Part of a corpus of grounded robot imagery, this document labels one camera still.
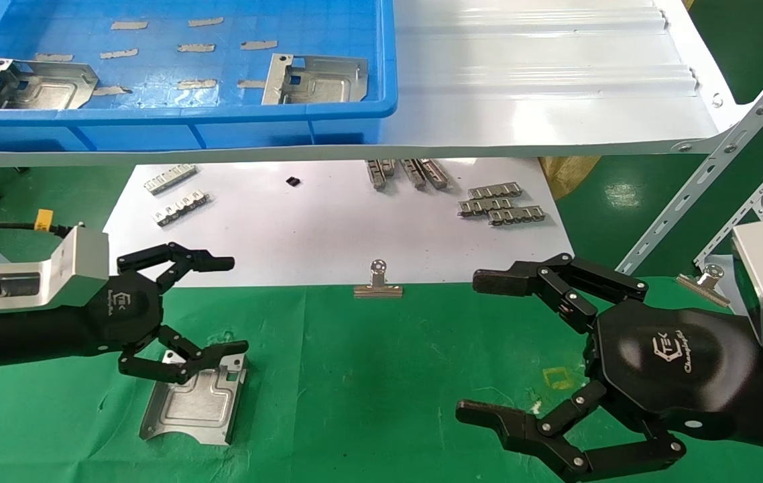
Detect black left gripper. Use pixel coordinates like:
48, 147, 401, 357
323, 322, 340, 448
86, 242, 249, 385

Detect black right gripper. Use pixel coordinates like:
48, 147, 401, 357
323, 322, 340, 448
455, 254, 763, 483

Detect bent galvanized steel bracket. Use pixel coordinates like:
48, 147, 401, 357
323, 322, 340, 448
261, 54, 369, 106
139, 350, 249, 447
0, 58, 99, 110

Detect green table cloth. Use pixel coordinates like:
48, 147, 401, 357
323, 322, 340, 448
0, 276, 763, 483

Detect silver binder clip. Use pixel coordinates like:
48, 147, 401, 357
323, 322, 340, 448
353, 260, 404, 299
676, 264, 731, 308

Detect yellow woven sack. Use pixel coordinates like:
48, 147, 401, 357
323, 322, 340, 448
539, 156, 602, 201

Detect blue plastic bin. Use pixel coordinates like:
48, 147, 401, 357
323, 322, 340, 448
0, 0, 398, 152

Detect white metal shelf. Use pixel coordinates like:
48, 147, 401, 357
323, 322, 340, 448
0, 0, 751, 168

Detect white perforated steel upright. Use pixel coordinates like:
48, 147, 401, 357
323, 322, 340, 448
615, 34, 763, 277
693, 131, 763, 269

